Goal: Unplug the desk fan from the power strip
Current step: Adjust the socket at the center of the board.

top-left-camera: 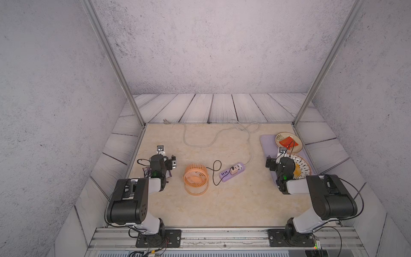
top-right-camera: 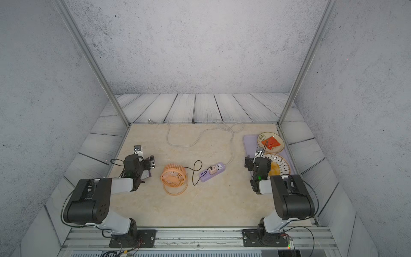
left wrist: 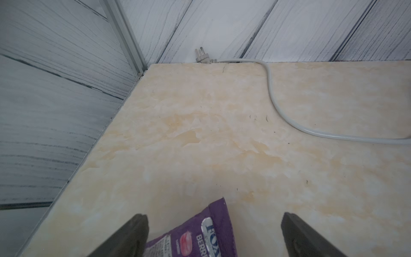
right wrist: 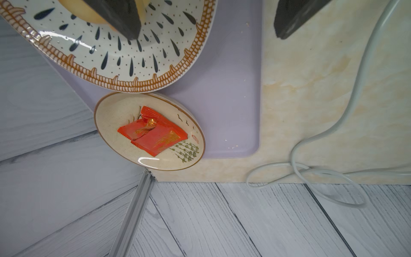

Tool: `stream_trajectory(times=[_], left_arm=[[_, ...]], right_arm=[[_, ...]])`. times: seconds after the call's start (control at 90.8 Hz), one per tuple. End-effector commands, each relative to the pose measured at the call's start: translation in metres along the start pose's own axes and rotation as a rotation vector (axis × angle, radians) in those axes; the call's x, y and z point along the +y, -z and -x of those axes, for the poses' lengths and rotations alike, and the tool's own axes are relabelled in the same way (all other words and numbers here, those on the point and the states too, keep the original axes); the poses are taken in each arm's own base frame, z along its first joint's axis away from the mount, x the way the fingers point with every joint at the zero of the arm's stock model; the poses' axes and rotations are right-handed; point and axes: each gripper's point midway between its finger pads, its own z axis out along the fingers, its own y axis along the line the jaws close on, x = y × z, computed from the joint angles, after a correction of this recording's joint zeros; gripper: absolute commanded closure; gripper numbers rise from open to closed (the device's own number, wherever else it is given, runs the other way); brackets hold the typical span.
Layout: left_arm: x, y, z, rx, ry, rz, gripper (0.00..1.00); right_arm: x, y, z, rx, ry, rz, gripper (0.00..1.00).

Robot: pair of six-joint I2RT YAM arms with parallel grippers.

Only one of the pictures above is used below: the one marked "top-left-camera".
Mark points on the purple power strip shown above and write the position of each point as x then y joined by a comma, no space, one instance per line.
225,175

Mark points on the patterned plate with yellow food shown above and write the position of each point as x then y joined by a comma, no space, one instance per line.
302,167

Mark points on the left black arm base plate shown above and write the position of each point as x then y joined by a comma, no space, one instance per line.
170,238

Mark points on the aluminium front rail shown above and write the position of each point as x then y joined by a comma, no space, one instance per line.
225,242

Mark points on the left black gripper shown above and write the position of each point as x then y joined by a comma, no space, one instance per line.
168,163

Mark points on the purple placemat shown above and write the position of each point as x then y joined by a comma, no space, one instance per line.
269,147

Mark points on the small plate with red packet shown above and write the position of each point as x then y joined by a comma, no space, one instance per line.
291,142

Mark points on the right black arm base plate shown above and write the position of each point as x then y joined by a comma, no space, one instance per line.
290,238

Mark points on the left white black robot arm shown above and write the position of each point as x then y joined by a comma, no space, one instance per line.
128,204

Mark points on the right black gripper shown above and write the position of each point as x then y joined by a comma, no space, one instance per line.
273,163

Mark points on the left aluminium frame post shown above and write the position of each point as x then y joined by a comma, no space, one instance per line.
102,37

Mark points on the purple snack bag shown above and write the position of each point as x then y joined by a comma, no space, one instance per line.
147,172

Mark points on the aluminium frame post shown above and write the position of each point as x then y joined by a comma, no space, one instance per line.
102,37
330,58

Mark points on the white plug adapter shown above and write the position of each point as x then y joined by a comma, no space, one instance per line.
236,168

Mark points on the orange desk fan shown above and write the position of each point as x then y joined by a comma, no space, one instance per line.
196,179

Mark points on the right aluminium frame post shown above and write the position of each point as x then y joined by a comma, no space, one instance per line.
330,58

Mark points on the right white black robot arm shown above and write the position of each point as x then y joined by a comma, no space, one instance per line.
330,201

